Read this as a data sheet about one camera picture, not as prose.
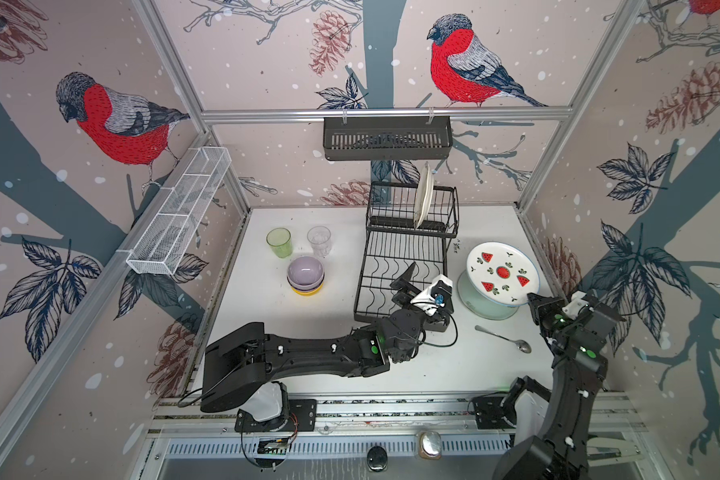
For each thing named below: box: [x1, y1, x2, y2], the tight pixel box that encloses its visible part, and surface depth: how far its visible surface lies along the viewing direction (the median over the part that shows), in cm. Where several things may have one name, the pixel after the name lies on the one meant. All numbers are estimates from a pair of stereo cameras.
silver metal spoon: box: [475, 324, 532, 353], surface depth 87 cm
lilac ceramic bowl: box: [287, 256, 325, 291], surface depth 95 cm
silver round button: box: [418, 430, 442, 460], surface depth 62 cm
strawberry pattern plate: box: [466, 241, 541, 307], surface depth 85 cm
